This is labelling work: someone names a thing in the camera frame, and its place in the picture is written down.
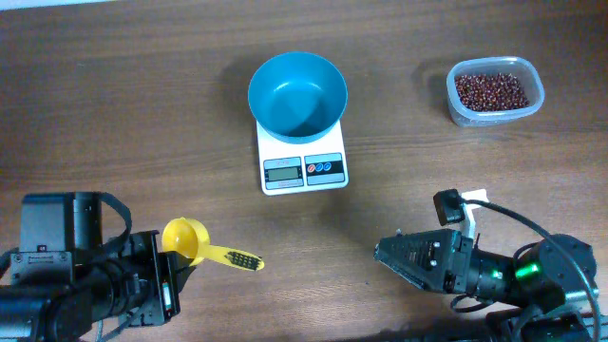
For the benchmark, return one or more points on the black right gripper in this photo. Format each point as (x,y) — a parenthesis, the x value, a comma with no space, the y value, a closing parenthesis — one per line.
(454,259)

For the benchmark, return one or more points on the yellow plastic measuring scoop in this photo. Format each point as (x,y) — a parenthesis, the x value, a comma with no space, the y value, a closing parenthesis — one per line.
(190,238)

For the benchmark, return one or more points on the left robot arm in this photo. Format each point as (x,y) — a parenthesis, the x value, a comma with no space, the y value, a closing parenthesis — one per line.
(52,298)

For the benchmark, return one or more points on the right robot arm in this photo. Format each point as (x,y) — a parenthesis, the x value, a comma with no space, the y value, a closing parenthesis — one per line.
(543,296)

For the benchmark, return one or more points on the white digital kitchen scale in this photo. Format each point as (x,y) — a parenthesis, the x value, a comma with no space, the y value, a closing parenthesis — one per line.
(290,168)

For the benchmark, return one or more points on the teal plastic bowl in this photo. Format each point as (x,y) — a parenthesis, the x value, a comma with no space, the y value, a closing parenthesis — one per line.
(297,96)

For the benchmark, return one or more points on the red adzuki beans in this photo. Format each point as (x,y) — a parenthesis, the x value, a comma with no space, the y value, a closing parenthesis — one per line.
(491,92)

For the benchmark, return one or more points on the clear plastic food container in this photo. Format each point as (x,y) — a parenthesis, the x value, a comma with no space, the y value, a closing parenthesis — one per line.
(521,68)

